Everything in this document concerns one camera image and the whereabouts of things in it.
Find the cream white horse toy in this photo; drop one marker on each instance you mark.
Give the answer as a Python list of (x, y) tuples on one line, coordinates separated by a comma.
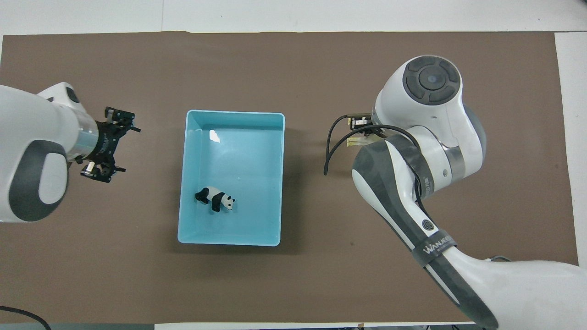
[(362, 141)]

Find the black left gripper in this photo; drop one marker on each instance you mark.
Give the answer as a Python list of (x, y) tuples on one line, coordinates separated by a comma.
[(106, 142)]

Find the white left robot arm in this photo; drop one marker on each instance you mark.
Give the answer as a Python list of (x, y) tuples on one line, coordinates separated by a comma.
[(36, 151)]

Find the black and white panda toy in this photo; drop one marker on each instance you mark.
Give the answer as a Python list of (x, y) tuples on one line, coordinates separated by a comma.
[(215, 197)]

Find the light blue storage box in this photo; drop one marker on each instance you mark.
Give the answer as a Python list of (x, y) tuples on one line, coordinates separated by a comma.
[(238, 151)]

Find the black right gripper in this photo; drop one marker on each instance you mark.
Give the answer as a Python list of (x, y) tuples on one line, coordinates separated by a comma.
[(360, 123)]

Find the brown table mat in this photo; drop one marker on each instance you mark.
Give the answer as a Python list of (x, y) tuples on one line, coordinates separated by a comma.
[(298, 284)]

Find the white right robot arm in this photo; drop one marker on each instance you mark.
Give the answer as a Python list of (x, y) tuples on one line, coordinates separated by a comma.
[(426, 114)]

